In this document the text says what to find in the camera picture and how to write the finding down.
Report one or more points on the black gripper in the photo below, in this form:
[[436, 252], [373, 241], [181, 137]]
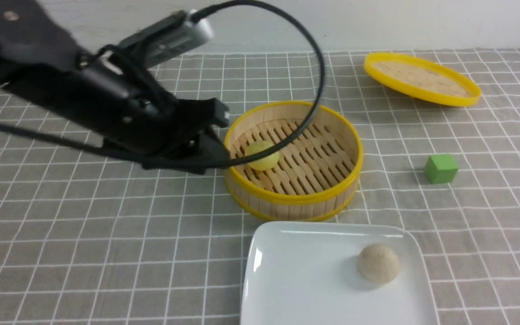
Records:
[[112, 93]]

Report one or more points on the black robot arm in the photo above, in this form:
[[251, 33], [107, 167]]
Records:
[[34, 66]]

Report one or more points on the yellow rimmed steamer lid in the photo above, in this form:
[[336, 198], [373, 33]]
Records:
[[422, 79]]

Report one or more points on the yellow steamed bun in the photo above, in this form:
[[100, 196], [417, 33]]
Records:
[[265, 163]]

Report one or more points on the grey checked tablecloth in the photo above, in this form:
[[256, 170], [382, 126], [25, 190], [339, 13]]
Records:
[[89, 241]]

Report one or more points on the white square plate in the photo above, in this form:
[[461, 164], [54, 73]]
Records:
[[304, 273]]

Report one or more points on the green cube block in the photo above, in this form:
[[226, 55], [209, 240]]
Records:
[[441, 168]]

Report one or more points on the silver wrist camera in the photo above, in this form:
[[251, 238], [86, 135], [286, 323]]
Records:
[[168, 38]]

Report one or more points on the white steamed bun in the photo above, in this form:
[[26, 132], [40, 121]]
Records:
[[378, 264]]

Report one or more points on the bamboo steamer basket yellow rim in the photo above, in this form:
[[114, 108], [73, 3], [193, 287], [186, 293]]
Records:
[[317, 174]]

